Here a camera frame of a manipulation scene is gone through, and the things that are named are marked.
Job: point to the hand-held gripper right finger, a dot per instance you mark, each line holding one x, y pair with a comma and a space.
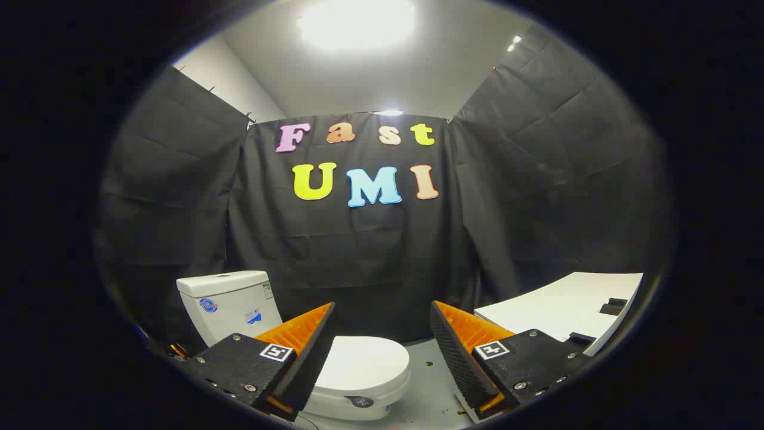
456, 364

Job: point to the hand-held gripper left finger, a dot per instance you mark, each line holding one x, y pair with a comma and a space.
304, 370

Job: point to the white toilet lid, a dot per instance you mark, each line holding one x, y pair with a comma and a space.
364, 358

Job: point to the white ceramic toilet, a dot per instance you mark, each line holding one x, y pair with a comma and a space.
230, 304

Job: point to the white drawer cabinet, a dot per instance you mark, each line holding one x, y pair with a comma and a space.
555, 307

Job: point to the black backdrop cloth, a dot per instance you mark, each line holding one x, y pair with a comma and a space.
370, 263

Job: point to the orange and black tool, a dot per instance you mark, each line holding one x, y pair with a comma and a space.
177, 349

